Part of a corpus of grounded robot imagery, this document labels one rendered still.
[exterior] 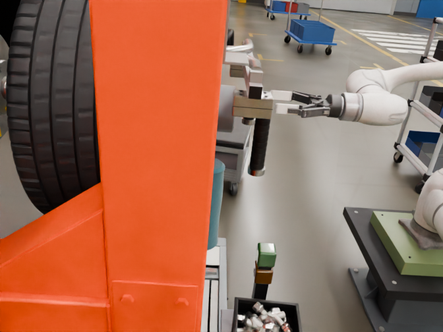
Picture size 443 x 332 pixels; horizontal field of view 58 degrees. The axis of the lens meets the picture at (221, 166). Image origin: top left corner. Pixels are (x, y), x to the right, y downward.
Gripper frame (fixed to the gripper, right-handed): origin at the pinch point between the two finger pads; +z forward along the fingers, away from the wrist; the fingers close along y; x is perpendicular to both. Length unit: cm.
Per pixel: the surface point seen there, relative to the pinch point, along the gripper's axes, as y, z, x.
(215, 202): -32.5, 17.5, -18.5
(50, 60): -45, 52, 19
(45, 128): -50, 52, 7
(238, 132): 90, 4, -49
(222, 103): -22.4, 17.6, 5.4
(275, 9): 889, -113, -60
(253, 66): -33.2, 11.7, 18.2
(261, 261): -54, 7, -19
